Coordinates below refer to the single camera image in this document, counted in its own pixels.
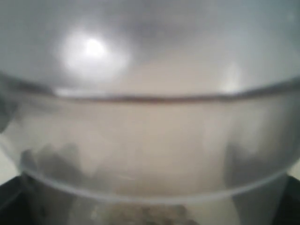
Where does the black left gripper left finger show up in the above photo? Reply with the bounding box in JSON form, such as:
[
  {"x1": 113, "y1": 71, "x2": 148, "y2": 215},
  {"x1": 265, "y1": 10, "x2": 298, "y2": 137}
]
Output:
[{"x1": 0, "y1": 175, "x2": 47, "y2": 225}]

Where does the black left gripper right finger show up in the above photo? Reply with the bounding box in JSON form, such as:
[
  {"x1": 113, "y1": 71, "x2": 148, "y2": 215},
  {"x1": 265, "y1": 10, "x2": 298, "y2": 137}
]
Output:
[{"x1": 271, "y1": 174, "x2": 300, "y2": 225}]

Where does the clear plastic bottle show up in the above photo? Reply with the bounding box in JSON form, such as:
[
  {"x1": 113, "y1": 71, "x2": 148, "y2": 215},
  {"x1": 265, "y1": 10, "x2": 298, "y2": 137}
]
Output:
[{"x1": 0, "y1": 0, "x2": 300, "y2": 225}]

